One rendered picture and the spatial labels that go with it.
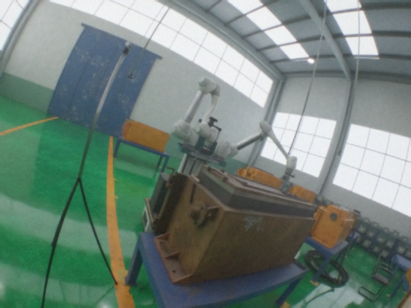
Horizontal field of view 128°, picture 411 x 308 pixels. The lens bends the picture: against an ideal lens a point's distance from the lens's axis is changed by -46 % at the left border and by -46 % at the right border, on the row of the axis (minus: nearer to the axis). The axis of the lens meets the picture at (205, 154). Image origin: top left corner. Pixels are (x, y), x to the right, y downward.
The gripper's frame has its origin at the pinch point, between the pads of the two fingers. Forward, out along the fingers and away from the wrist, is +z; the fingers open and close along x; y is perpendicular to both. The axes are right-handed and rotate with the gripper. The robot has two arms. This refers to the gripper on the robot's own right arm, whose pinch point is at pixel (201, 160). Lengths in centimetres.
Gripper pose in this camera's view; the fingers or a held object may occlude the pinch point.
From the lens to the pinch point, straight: 197.5
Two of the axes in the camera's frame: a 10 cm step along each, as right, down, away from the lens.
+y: -3.9, -2.2, 8.9
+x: -8.4, -3.2, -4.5
